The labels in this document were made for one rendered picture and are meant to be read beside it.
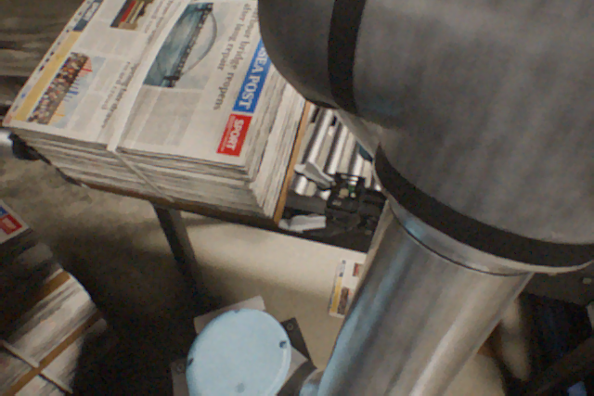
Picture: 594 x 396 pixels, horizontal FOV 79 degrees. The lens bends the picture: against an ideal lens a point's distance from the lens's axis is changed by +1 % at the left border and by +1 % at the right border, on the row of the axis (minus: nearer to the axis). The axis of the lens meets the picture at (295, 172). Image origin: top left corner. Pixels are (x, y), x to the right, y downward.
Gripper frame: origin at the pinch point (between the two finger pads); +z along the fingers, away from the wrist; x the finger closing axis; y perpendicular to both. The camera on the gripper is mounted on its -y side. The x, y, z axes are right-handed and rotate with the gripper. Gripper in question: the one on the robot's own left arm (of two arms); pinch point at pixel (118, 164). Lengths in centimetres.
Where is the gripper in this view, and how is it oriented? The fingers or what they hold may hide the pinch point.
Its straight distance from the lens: 82.0
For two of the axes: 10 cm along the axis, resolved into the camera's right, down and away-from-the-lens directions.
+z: 9.6, 1.8, -1.9
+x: 2.4, -8.8, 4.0
